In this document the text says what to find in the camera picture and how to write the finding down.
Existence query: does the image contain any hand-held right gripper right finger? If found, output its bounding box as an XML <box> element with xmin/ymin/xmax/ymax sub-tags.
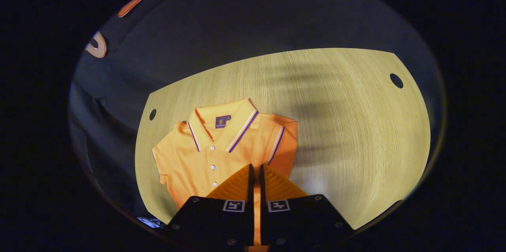
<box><xmin>259</xmin><ymin>164</ymin><xmax>355</xmax><ymax>247</ymax></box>

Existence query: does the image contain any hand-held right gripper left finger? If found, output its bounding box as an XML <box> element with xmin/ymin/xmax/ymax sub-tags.
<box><xmin>166</xmin><ymin>164</ymin><xmax>254</xmax><ymax>248</ymax></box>

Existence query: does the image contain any orange polo T-shirt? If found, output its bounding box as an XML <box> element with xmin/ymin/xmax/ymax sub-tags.
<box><xmin>152</xmin><ymin>98</ymin><xmax>298</xmax><ymax>252</ymax></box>

